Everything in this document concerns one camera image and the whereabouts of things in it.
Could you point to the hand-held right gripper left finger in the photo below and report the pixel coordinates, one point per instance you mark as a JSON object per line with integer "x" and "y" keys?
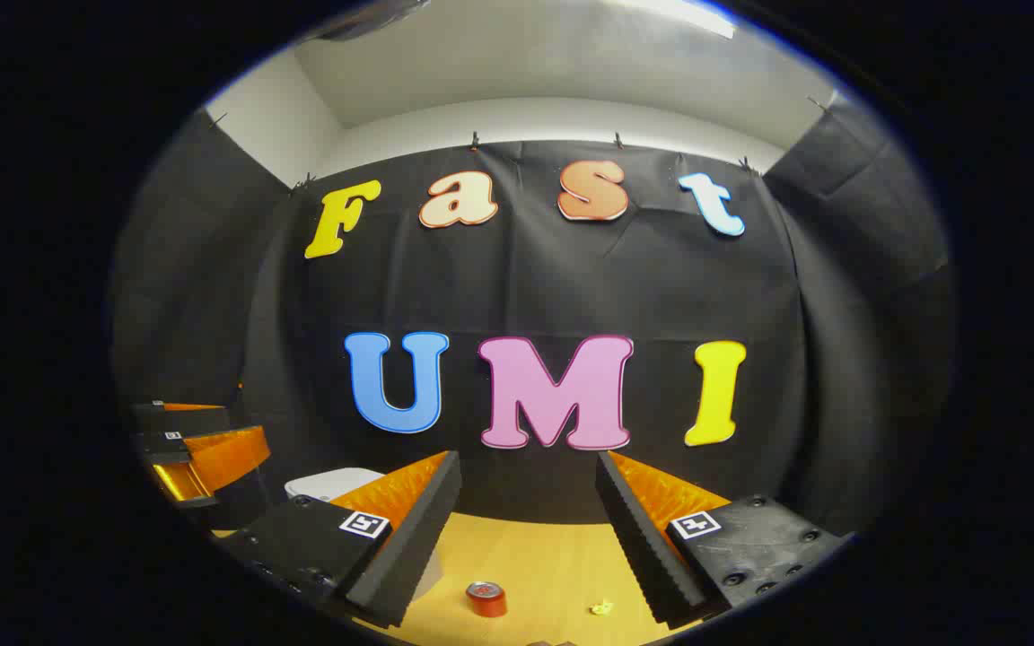
{"x": 414, "y": 547}

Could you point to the red pop can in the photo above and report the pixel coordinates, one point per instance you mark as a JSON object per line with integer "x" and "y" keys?
{"x": 486, "y": 599}

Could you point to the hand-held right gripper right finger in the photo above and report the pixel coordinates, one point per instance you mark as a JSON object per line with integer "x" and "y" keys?
{"x": 643, "y": 547}

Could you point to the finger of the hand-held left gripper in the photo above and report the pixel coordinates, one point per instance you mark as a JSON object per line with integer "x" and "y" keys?
{"x": 180, "y": 420}
{"x": 212, "y": 458}

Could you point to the black backdrop cloth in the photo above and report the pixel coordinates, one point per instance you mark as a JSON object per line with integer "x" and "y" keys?
{"x": 571, "y": 287}

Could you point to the wooden desktop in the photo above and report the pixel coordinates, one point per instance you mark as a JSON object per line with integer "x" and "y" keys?
{"x": 535, "y": 556}

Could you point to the grey desktop garbage bin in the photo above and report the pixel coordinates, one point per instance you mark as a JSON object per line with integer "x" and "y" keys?
{"x": 328, "y": 484}

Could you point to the yellow paper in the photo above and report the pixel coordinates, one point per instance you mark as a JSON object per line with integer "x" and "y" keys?
{"x": 602, "y": 608}

